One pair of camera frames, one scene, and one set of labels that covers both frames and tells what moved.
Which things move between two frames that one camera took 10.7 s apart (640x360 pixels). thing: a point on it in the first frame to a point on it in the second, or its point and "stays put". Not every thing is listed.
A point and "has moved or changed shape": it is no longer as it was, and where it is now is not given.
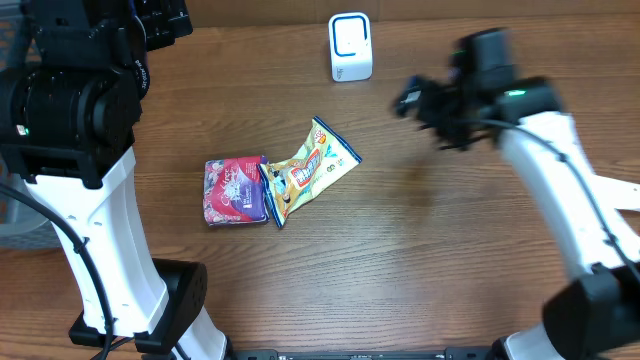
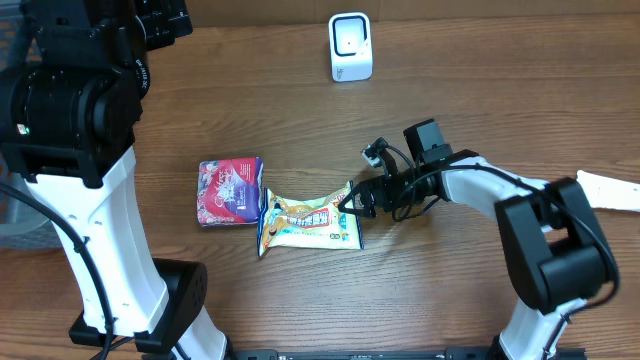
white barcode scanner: (351, 46) stays put
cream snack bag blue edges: (287, 184) to (316, 224)
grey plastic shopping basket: (23, 222) stays put
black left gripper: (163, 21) stays put
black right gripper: (423, 90) to (363, 189)
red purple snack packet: (234, 191) has moved or changed shape
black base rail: (452, 353) stays put
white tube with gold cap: (621, 194) stays put
